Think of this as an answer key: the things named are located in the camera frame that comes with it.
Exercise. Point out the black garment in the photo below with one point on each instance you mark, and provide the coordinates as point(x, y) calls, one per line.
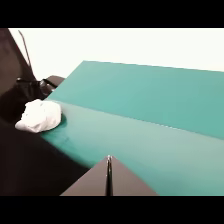
point(26, 160)

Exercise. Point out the white garment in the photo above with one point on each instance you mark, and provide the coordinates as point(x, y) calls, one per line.
point(40, 115)

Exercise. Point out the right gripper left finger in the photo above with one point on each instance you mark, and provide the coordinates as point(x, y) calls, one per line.
point(93, 183)

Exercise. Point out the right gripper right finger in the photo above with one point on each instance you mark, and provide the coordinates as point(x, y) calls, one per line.
point(126, 183)

